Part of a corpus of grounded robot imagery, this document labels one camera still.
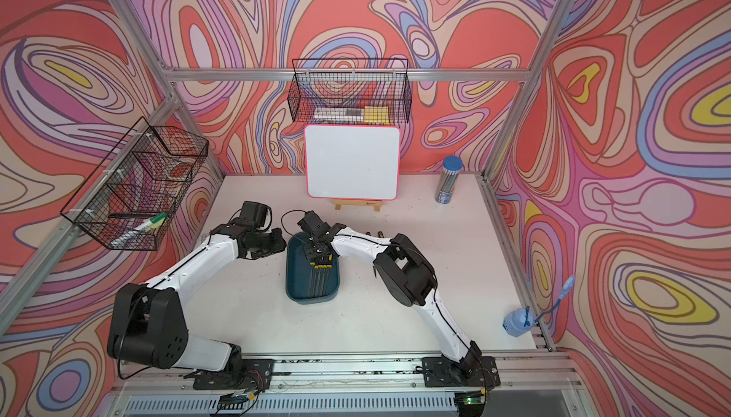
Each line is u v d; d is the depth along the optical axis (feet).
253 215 2.28
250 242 2.11
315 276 2.95
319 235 2.45
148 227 2.32
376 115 2.70
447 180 3.31
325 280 2.92
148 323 1.45
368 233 2.12
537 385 2.36
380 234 3.32
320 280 2.92
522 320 2.43
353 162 3.30
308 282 2.94
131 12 2.47
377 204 3.43
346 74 2.90
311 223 2.52
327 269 2.98
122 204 2.35
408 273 1.89
